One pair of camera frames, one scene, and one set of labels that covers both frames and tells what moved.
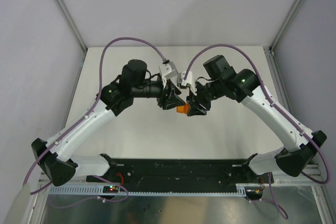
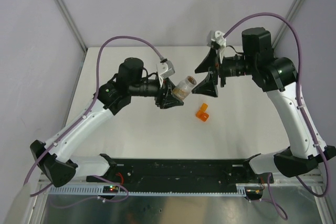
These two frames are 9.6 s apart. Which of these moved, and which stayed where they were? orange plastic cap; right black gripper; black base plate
Moved: right black gripper; orange plastic cap
Stayed: black base plate
